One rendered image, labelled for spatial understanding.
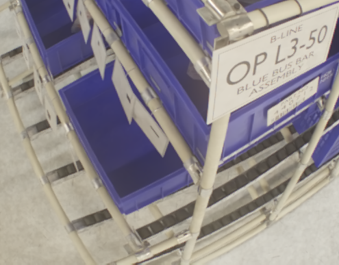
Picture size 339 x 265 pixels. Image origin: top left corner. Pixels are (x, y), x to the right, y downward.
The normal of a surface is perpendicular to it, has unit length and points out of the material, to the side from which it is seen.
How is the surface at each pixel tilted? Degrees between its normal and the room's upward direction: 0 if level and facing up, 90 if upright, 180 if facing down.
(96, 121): 3
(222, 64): 90
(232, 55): 90
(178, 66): 4
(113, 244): 0
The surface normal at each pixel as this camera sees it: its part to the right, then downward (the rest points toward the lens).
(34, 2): 0.48, 0.79
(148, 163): -0.03, -0.43
